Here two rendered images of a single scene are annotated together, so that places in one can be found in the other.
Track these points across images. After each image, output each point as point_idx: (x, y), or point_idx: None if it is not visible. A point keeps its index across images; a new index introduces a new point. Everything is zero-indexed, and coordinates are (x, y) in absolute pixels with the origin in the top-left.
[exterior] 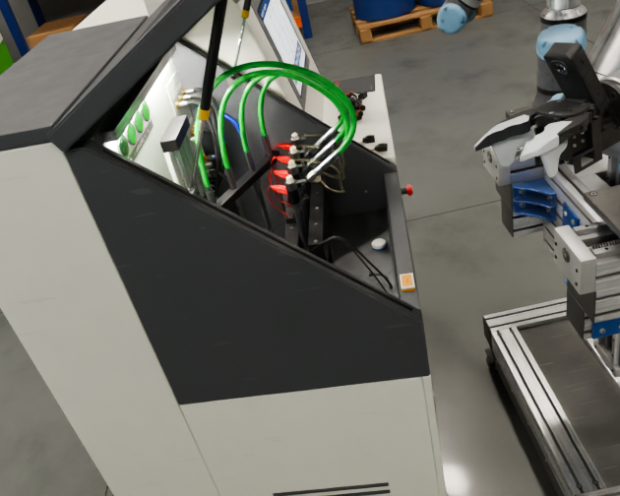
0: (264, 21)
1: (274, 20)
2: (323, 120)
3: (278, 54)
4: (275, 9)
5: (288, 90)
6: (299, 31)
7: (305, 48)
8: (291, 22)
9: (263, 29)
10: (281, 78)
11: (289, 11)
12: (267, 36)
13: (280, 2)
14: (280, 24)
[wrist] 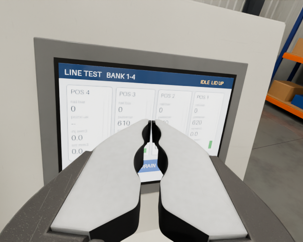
0: (65, 79)
1: (136, 102)
2: (134, 234)
3: (48, 128)
4: (175, 99)
5: (12, 170)
6: (247, 154)
7: (233, 171)
8: (235, 138)
9: (36, 82)
10: (3, 150)
11: (254, 129)
12: (37, 96)
13: (228, 108)
14: (166, 118)
